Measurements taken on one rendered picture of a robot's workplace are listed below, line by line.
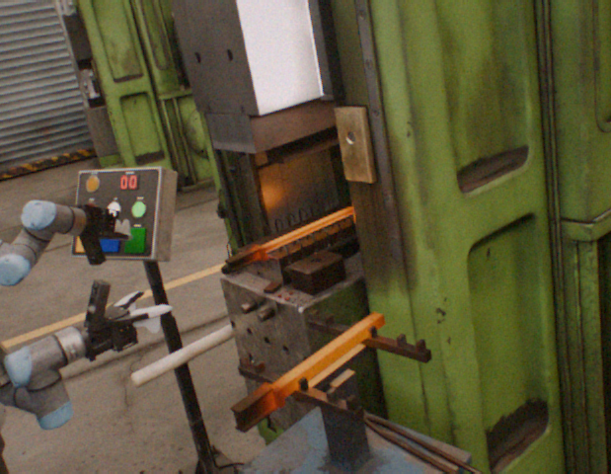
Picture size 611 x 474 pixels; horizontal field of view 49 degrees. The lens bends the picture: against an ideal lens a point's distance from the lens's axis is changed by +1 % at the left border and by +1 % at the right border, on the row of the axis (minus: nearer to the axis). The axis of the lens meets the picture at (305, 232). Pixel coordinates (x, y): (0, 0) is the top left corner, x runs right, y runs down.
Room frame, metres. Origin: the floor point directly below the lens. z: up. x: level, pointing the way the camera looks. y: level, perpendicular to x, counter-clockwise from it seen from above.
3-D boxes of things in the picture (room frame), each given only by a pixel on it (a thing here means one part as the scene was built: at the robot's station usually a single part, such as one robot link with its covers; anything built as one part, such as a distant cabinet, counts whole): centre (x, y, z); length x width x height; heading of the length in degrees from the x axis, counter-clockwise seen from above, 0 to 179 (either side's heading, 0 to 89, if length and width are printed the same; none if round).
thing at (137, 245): (1.93, 0.50, 1.01); 0.07 x 0.05 x 0.07; 60
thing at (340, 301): (1.76, -0.07, 0.69); 0.56 x 0.38 x 0.45; 125
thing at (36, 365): (1.31, 0.62, 0.98); 0.11 x 0.08 x 0.09; 125
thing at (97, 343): (1.40, 0.49, 0.97); 0.12 x 0.08 x 0.09; 125
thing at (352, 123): (1.49, -0.15, 1.27); 0.09 x 0.02 x 0.17; 35
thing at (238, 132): (1.80, -0.03, 1.32); 0.42 x 0.20 x 0.10; 125
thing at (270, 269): (1.80, -0.03, 0.96); 0.42 x 0.20 x 0.09; 125
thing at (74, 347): (1.35, 0.55, 0.98); 0.08 x 0.05 x 0.08; 35
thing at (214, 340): (1.91, 0.41, 0.62); 0.44 x 0.05 x 0.05; 125
